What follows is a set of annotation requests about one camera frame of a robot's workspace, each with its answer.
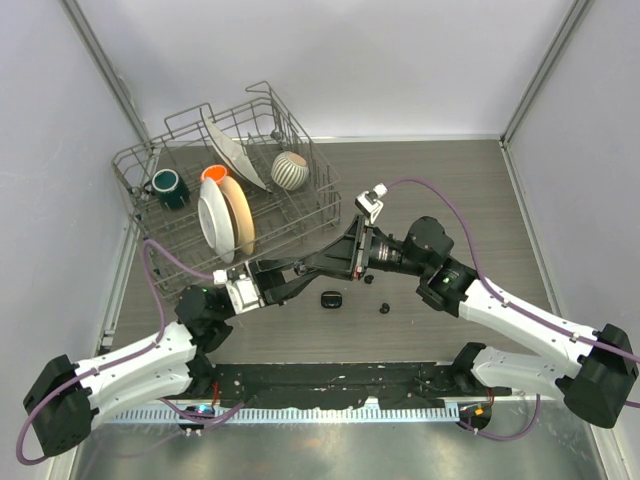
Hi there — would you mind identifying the orange cup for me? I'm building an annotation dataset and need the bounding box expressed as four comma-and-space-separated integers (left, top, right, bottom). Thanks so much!
200, 164, 229, 185

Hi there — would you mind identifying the striped ceramic bowl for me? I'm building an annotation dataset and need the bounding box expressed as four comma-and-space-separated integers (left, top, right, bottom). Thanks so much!
271, 151, 310, 191

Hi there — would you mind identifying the grey wire dish rack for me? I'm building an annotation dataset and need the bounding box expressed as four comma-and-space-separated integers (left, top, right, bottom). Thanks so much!
112, 81, 341, 272

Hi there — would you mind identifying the grey tilted plate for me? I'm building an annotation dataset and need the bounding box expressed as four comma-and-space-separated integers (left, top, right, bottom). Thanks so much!
199, 108, 271, 193

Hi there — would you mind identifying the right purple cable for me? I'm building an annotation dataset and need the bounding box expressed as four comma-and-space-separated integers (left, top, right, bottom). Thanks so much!
384, 177, 640, 441

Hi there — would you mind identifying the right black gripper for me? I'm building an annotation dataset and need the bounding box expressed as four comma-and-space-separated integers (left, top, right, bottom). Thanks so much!
306, 215, 429, 282

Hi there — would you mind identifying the purple cable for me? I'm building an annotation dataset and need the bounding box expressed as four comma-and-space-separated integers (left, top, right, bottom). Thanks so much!
384, 177, 640, 441
15, 238, 226, 464

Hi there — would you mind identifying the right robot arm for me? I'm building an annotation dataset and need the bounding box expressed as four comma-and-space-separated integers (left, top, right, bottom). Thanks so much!
295, 215, 639, 428

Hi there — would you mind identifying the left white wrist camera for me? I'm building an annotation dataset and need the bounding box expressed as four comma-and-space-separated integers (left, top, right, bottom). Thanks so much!
212, 268, 264, 315

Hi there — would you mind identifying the white slotted cable duct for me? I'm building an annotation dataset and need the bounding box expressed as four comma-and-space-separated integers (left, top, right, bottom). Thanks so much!
107, 400, 460, 425

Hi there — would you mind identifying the dark green mug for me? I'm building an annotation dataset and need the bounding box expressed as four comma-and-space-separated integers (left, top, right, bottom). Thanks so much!
143, 169, 190, 211

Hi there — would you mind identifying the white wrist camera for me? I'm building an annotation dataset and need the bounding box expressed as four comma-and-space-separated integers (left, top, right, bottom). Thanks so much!
355, 183, 388, 225
212, 268, 264, 315

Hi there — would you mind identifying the dusty black oval case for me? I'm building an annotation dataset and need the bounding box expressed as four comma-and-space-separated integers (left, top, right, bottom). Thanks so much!
293, 262, 312, 276

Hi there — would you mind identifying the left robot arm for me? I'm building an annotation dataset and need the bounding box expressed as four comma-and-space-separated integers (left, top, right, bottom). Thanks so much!
16, 259, 320, 465

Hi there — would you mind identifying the glossy black charging case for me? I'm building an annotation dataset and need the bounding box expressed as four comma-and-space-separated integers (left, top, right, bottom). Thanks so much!
320, 291, 343, 309

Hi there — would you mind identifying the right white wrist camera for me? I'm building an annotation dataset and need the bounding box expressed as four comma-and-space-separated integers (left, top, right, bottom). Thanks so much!
355, 183, 388, 225

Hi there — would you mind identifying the beige round plate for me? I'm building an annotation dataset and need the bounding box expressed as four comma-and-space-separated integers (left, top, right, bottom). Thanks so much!
219, 176, 256, 255

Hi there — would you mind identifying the white round plate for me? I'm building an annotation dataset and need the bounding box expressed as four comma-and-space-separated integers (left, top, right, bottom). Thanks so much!
198, 178, 235, 264

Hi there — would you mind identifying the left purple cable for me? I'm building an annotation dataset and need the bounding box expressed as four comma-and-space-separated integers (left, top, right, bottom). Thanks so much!
15, 238, 226, 464

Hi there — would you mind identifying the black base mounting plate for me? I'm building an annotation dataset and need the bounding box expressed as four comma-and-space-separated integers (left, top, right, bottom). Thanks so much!
198, 362, 491, 410

